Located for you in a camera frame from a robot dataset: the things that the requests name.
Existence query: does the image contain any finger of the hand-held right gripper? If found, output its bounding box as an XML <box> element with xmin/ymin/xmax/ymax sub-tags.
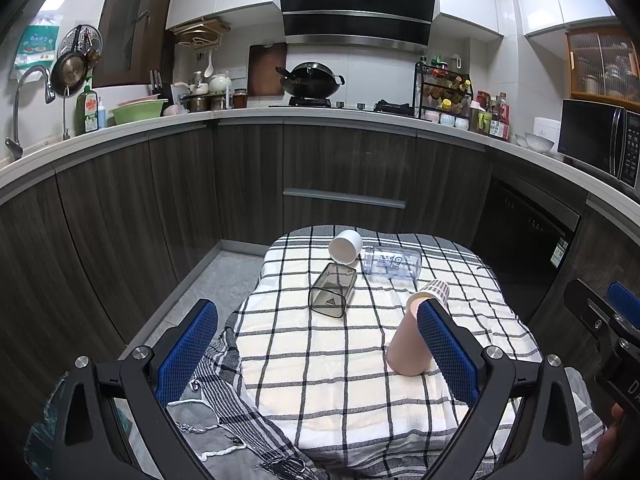
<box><xmin>564</xmin><ymin>278</ymin><xmax>630</xmax><ymax>350</ymax></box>
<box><xmin>606</xmin><ymin>281</ymin><xmax>640</xmax><ymax>332</ymax></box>

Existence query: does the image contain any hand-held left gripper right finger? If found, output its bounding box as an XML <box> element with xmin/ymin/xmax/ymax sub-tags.
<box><xmin>416</xmin><ymin>301</ymin><xmax>584</xmax><ymax>480</ymax></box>

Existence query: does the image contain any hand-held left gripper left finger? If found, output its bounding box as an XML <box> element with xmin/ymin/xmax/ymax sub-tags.
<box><xmin>51</xmin><ymin>298</ymin><xmax>221</xmax><ymax>480</ymax></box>

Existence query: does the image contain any pink cup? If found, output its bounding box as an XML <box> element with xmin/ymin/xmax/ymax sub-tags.
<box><xmin>385</xmin><ymin>292</ymin><xmax>436</xmax><ymax>377</ymax></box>

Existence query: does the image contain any striped paper cup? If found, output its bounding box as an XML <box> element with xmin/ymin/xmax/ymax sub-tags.
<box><xmin>417</xmin><ymin>280</ymin><xmax>451</xmax><ymax>308</ymax></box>

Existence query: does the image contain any grey transparent square cup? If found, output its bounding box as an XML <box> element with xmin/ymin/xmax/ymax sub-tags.
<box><xmin>308</xmin><ymin>262</ymin><xmax>358</xmax><ymax>319</ymax></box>

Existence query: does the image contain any white cup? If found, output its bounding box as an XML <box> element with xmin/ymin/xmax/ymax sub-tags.
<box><xmin>328</xmin><ymin>230</ymin><xmax>363</xmax><ymax>264</ymax></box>

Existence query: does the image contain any person's right hand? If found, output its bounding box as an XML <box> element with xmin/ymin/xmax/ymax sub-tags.
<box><xmin>582</xmin><ymin>402</ymin><xmax>628</xmax><ymax>480</ymax></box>

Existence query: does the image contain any black dishwasher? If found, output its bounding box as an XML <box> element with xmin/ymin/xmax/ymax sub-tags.
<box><xmin>470</xmin><ymin>175</ymin><xmax>582</xmax><ymax>323</ymax></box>

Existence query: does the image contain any grey striped towel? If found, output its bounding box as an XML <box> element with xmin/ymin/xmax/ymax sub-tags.
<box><xmin>170</xmin><ymin>310</ymin><xmax>328</xmax><ymax>480</ymax></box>

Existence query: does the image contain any black white checkered cloth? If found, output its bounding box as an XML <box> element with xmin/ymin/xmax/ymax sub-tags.
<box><xmin>234</xmin><ymin>225</ymin><xmax>546</xmax><ymax>467</ymax></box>

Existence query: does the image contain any teal plastic bag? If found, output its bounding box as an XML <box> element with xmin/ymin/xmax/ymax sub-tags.
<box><xmin>27</xmin><ymin>372</ymin><xmax>68</xmax><ymax>480</ymax></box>

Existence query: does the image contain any black microwave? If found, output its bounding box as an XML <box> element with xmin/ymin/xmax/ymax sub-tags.
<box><xmin>557</xmin><ymin>99</ymin><xmax>640</xmax><ymax>189</ymax></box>

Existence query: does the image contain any white bowl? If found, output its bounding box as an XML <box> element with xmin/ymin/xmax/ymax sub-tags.
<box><xmin>524</xmin><ymin>132</ymin><xmax>555</xmax><ymax>154</ymax></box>

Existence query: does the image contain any white rice cooker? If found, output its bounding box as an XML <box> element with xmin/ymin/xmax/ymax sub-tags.
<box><xmin>532</xmin><ymin>117</ymin><xmax>561</xmax><ymax>143</ymax></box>

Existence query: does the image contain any dark sauce bottle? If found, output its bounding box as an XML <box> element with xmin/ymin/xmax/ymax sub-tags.
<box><xmin>491</xmin><ymin>92</ymin><xmax>511</xmax><ymax>141</ymax></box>

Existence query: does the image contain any wooden glass cabinet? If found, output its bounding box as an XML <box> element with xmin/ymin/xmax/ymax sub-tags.
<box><xmin>566</xmin><ymin>26</ymin><xmax>640</xmax><ymax>111</ymax></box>

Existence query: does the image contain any green basin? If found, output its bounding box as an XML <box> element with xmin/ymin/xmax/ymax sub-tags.
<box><xmin>110</xmin><ymin>99</ymin><xmax>170</xmax><ymax>126</ymax></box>

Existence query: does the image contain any black spice rack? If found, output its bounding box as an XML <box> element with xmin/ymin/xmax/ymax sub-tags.
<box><xmin>413</xmin><ymin>55</ymin><xmax>475</xmax><ymax>131</ymax></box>

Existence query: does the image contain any green dish soap bottle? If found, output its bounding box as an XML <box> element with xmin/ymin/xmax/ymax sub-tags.
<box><xmin>76</xmin><ymin>77</ymin><xmax>99</xmax><ymax>134</ymax></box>

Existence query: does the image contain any gas stove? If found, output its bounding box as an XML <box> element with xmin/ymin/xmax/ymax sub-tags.
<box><xmin>270</xmin><ymin>96</ymin><xmax>416</xmax><ymax>115</ymax></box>

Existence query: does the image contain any brown cutting board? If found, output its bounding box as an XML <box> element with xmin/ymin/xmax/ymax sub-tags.
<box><xmin>248</xmin><ymin>42</ymin><xmax>288</xmax><ymax>97</ymax></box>

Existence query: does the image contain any black wok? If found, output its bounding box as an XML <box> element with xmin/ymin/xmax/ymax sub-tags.
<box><xmin>276</xmin><ymin>61</ymin><xmax>347</xmax><ymax>99</ymax></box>

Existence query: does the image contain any hanging frying pan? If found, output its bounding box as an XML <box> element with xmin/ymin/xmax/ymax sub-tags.
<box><xmin>51</xmin><ymin>35</ymin><xmax>89</xmax><ymax>97</ymax></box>

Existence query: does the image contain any metal faucet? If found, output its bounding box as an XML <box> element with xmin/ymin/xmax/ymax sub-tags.
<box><xmin>5</xmin><ymin>66</ymin><xmax>56</xmax><ymax>161</ymax></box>

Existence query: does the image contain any brown framed window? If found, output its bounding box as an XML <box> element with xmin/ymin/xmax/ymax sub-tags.
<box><xmin>92</xmin><ymin>0</ymin><xmax>181</xmax><ymax>89</ymax></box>

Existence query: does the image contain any black range hood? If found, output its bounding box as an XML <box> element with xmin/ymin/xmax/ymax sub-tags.
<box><xmin>276</xmin><ymin>0</ymin><xmax>440</xmax><ymax>55</ymax></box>

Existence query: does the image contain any metal drawer handle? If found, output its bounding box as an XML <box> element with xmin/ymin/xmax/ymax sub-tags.
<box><xmin>282</xmin><ymin>187</ymin><xmax>407</xmax><ymax>210</ymax></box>

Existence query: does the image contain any wall rack with boards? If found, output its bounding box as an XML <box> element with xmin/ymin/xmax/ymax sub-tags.
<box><xmin>173</xmin><ymin>17</ymin><xmax>232</xmax><ymax>51</ymax></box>

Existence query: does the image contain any round wire strainer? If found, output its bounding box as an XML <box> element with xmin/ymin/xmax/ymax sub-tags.
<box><xmin>57</xmin><ymin>24</ymin><xmax>104</xmax><ymax>68</ymax></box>

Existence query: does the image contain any green wall package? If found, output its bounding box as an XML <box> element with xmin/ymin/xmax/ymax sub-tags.
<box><xmin>11</xmin><ymin>12</ymin><xmax>63</xmax><ymax>81</ymax></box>

